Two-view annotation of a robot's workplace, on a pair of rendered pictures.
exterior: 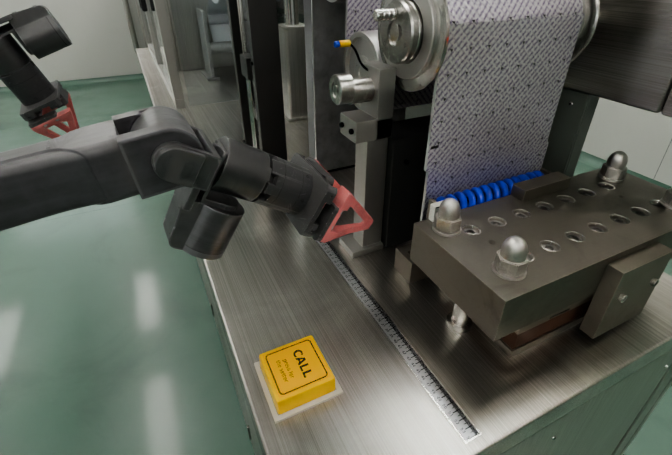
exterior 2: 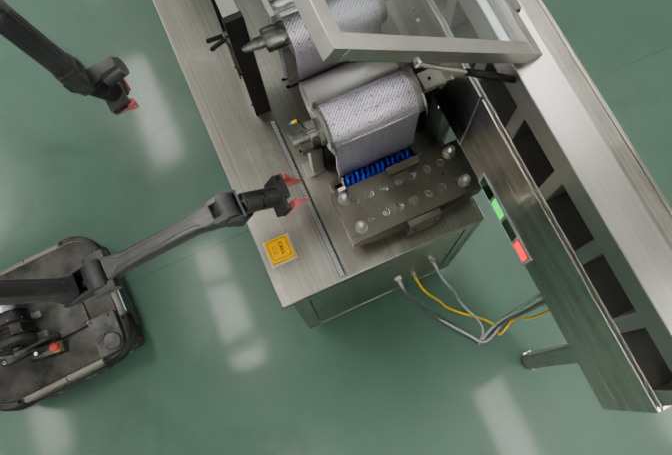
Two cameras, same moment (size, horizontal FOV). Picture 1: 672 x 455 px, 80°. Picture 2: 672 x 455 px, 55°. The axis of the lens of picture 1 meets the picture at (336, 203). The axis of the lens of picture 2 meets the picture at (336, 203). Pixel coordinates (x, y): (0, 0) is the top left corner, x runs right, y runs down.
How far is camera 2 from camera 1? 149 cm
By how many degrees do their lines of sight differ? 43
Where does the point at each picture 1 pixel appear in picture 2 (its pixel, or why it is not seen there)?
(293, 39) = not seen: outside the picture
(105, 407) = (144, 174)
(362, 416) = (304, 266)
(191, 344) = (196, 121)
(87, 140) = (205, 220)
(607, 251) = (408, 216)
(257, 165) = (258, 205)
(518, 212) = (384, 184)
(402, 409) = (320, 264)
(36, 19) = (112, 72)
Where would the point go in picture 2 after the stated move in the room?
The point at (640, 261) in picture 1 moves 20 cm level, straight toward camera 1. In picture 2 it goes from (422, 220) to (371, 269)
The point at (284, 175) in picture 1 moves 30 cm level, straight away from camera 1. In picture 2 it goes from (269, 203) to (260, 101)
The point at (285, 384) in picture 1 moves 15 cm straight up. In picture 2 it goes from (275, 257) to (269, 246)
